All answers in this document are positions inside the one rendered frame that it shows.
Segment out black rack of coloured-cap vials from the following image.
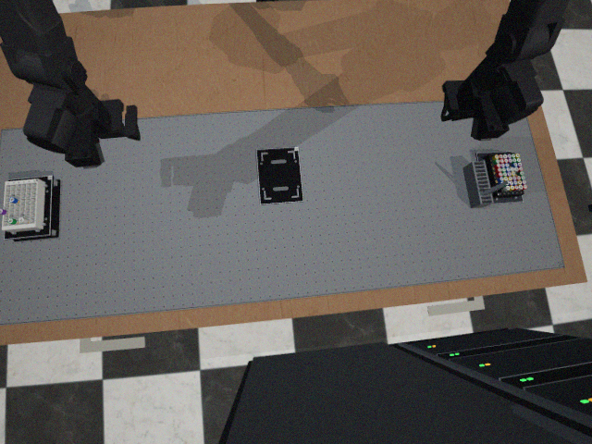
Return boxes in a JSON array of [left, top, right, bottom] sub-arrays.
[[483, 154, 524, 199]]

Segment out white grid rack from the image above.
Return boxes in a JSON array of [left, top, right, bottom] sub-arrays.
[[2, 179, 45, 232]]

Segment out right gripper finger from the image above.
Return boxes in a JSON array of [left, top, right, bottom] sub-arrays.
[[127, 105, 141, 141]]

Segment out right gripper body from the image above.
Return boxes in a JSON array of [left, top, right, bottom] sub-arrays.
[[75, 95, 137, 139]]

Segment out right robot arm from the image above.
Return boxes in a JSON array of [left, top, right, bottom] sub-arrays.
[[0, 0, 111, 168]]

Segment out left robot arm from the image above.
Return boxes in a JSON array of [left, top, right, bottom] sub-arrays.
[[456, 0, 569, 141]]

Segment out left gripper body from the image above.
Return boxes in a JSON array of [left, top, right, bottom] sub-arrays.
[[442, 71, 493, 117]]

